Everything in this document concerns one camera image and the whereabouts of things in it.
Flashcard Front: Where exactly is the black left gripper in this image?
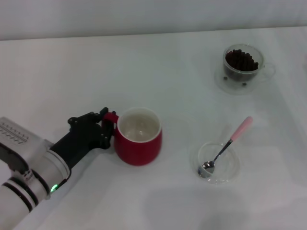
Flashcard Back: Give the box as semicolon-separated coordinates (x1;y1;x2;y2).
49;107;116;170

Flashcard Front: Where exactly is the red ceramic mug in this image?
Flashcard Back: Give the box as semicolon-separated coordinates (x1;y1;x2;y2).
100;107;163;166

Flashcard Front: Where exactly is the pink handled metal spoon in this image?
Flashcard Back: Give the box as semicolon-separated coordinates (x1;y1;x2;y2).
198;116;253;179

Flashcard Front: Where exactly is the coffee beans pile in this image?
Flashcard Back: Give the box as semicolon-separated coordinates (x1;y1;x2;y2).
224;48;260;82

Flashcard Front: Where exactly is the clear glass cup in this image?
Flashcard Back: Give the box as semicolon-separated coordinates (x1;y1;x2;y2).
223;43;277;83

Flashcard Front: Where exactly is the small clear glass dish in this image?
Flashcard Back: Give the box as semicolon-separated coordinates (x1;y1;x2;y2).
191;141;240;185

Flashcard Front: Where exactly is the clear glass saucer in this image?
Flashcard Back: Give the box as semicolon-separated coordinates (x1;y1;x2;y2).
214;64;267;94

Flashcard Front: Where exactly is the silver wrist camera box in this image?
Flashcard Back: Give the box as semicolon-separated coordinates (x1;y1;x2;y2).
0;116;55;174

